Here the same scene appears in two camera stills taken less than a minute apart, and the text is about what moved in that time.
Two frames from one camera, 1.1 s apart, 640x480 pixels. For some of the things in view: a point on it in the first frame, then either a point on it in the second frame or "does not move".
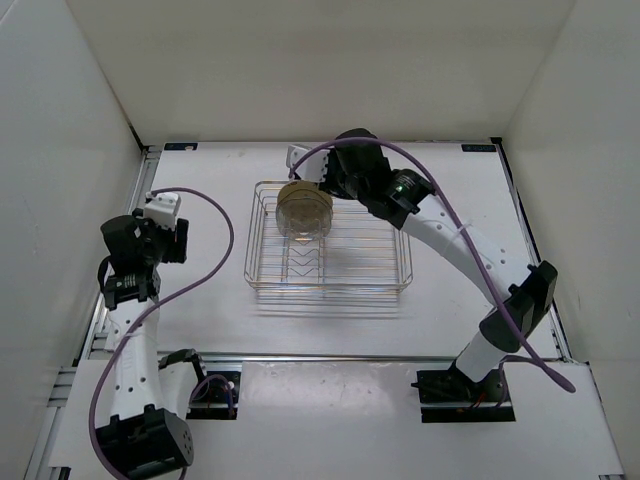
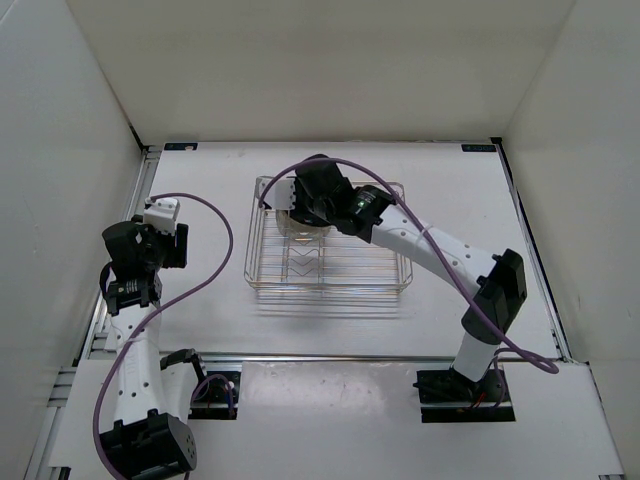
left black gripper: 178,249 does not move
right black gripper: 329,182 -> 298,192
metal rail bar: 328,356 does not move
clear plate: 304,219 does not move
